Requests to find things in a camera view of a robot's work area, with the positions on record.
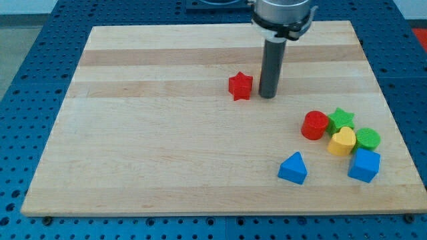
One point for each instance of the yellow heart block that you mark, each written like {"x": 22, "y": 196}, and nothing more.
{"x": 342, "y": 142}

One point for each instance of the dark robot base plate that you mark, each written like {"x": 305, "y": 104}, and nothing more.
{"x": 215, "y": 5}

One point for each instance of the blue triangle block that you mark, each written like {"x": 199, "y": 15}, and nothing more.
{"x": 293, "y": 169}

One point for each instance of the blue cube block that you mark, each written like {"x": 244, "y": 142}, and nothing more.
{"x": 364, "y": 165}

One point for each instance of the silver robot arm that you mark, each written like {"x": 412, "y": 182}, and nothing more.
{"x": 278, "y": 21}

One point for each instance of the red cylinder block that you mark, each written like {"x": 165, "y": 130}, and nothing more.
{"x": 314, "y": 125}

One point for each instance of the green cylinder block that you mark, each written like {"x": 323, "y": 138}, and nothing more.
{"x": 366, "y": 138}

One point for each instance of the light wooden board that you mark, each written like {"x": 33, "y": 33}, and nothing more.
{"x": 148, "y": 128}

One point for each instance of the green star block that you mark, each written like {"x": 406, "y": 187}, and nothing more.
{"x": 339, "y": 119}

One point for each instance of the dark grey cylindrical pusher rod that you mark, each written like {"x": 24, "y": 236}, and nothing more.
{"x": 273, "y": 54}

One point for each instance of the red star block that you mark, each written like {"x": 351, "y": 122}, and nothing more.
{"x": 240, "y": 86}

